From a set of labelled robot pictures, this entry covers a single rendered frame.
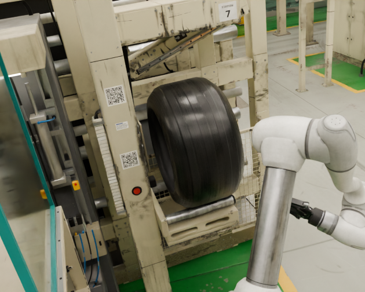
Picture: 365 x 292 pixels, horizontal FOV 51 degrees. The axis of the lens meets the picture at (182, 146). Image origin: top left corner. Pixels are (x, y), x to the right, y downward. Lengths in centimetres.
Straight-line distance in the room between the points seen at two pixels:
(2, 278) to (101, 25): 88
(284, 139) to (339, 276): 166
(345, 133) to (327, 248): 182
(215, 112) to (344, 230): 69
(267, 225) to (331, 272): 156
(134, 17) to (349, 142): 103
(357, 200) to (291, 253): 124
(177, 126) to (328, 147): 58
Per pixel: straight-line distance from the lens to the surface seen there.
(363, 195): 171
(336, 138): 119
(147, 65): 193
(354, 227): 168
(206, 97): 156
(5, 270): 119
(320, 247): 294
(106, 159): 162
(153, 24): 176
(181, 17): 180
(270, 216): 125
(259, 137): 127
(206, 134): 149
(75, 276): 153
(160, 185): 198
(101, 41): 147
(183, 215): 176
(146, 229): 184
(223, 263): 281
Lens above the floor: 197
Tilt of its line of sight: 27 degrees down
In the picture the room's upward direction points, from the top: 9 degrees counter-clockwise
